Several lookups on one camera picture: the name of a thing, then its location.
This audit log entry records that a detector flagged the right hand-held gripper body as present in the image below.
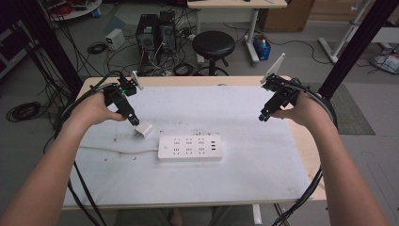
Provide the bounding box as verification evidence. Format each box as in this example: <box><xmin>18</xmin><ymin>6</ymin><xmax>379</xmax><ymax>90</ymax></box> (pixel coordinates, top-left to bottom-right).
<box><xmin>259</xmin><ymin>52</ymin><xmax>303</xmax><ymax>118</ymax></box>

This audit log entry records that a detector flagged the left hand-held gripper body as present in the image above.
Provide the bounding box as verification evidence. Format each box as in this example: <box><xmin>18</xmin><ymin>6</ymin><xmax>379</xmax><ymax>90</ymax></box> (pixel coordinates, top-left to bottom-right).
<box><xmin>103</xmin><ymin>71</ymin><xmax>145</xmax><ymax>124</ymax></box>

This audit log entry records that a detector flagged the white charger plug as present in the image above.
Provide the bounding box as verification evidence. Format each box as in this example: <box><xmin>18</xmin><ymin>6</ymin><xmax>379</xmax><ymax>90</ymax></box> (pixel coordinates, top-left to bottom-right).
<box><xmin>135</xmin><ymin>121</ymin><xmax>154</xmax><ymax>139</ymax></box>

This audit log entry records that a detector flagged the person's right hand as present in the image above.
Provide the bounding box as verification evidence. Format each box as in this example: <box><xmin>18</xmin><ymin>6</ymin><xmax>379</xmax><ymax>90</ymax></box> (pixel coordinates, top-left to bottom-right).
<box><xmin>270</xmin><ymin>91</ymin><xmax>331</xmax><ymax>127</ymax></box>

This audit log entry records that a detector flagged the person's left hand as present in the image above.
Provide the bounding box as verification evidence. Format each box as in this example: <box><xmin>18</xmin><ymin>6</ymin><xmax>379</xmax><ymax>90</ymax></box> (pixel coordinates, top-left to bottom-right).
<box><xmin>64</xmin><ymin>91</ymin><xmax>127</xmax><ymax>127</ymax></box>

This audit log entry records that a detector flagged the white power strip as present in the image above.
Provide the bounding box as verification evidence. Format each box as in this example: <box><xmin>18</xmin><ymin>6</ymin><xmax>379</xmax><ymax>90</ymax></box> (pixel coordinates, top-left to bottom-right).
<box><xmin>157</xmin><ymin>134</ymin><xmax>224</xmax><ymax>162</ymax></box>

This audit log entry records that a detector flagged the white power supply box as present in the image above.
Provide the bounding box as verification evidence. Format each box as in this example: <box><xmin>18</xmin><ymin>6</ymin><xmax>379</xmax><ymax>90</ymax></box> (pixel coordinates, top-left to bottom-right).
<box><xmin>104</xmin><ymin>27</ymin><xmax>126</xmax><ymax>52</ymax></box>

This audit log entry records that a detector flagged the black computer tower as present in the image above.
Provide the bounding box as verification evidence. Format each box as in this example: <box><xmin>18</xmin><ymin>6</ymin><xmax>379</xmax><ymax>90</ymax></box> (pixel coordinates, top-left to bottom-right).
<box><xmin>157</xmin><ymin>10</ymin><xmax>177</xmax><ymax>55</ymax></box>
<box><xmin>135</xmin><ymin>13</ymin><xmax>160</xmax><ymax>70</ymax></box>

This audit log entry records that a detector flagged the grey floor mat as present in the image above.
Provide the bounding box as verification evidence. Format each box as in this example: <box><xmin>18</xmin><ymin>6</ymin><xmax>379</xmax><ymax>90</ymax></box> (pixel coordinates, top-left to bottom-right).
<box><xmin>302</xmin><ymin>82</ymin><xmax>376</xmax><ymax>137</ymax></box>

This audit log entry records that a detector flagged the brown cardboard box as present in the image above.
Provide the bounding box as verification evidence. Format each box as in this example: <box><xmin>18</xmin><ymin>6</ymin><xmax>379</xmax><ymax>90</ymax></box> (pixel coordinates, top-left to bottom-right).
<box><xmin>261</xmin><ymin>0</ymin><xmax>315</xmax><ymax>34</ymax></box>

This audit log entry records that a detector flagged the white table mat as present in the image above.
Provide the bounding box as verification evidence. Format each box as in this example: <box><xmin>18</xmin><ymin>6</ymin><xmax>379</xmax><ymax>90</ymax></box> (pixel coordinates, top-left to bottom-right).
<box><xmin>63</xmin><ymin>85</ymin><xmax>312</xmax><ymax>209</ymax></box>

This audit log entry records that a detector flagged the black round stool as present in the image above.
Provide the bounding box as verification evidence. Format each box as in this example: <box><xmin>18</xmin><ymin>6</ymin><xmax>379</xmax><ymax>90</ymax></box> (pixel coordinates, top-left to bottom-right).
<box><xmin>191</xmin><ymin>29</ymin><xmax>237</xmax><ymax>77</ymax></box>

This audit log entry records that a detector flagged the white metal stand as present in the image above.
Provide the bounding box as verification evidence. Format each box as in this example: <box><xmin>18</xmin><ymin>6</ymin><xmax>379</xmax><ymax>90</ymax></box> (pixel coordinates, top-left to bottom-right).
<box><xmin>317</xmin><ymin>0</ymin><xmax>378</xmax><ymax>65</ymax></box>

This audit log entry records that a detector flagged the round white table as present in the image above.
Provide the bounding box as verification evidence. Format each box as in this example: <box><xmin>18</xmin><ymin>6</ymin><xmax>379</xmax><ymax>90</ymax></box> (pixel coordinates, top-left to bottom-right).
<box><xmin>40</xmin><ymin>0</ymin><xmax>104</xmax><ymax>23</ymax></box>

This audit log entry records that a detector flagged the white table leg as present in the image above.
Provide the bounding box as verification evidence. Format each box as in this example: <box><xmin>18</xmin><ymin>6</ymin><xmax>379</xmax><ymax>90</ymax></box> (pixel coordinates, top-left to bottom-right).
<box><xmin>251</xmin><ymin>203</ymin><xmax>263</xmax><ymax>226</ymax></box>

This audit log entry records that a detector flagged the white desk with wooden top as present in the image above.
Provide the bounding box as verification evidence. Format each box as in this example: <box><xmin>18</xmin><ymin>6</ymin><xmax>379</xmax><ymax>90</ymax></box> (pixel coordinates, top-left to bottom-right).
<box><xmin>186</xmin><ymin>0</ymin><xmax>288</xmax><ymax>66</ymax></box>

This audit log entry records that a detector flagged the clear plastic bag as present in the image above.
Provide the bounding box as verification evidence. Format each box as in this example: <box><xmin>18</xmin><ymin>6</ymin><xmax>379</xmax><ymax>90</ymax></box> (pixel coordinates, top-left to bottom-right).
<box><xmin>369</xmin><ymin>52</ymin><xmax>399</xmax><ymax>75</ymax></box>

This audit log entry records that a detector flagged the white power strip cable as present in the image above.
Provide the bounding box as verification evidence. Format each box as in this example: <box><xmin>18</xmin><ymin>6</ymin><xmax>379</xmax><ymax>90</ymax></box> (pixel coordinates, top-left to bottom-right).
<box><xmin>78</xmin><ymin>144</ymin><xmax>160</xmax><ymax>155</ymax></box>

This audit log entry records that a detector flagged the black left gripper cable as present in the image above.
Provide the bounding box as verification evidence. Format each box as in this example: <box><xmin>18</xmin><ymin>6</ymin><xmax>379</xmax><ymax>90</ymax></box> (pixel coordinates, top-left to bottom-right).
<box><xmin>42</xmin><ymin>71</ymin><xmax>124</xmax><ymax>226</ymax></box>

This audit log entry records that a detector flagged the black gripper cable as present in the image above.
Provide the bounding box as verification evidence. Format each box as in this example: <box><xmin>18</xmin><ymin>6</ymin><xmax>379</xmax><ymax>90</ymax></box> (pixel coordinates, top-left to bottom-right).
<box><xmin>270</xmin><ymin>79</ymin><xmax>339</xmax><ymax>226</ymax></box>
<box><xmin>42</xmin><ymin>71</ymin><xmax>124</xmax><ymax>226</ymax></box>

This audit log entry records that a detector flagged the coiled black cable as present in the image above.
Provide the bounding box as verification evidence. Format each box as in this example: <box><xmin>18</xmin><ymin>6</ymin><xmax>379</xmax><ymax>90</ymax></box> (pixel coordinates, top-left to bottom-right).
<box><xmin>172</xmin><ymin>61</ymin><xmax>196</xmax><ymax>77</ymax></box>
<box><xmin>5</xmin><ymin>101</ymin><xmax>42</xmax><ymax>123</ymax></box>
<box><xmin>86</xmin><ymin>40</ymin><xmax>109</xmax><ymax>56</ymax></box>

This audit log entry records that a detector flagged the black metal frame post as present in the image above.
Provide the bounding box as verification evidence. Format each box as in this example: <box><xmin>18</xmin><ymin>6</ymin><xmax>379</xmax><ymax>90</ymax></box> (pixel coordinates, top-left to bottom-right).
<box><xmin>18</xmin><ymin>0</ymin><xmax>85</xmax><ymax>96</ymax></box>
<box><xmin>317</xmin><ymin>0</ymin><xmax>399</xmax><ymax>100</ymax></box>

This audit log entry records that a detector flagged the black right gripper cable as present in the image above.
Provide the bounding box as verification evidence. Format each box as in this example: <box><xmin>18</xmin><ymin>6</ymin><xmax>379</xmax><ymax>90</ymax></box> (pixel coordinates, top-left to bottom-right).
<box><xmin>270</xmin><ymin>79</ymin><xmax>339</xmax><ymax>226</ymax></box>

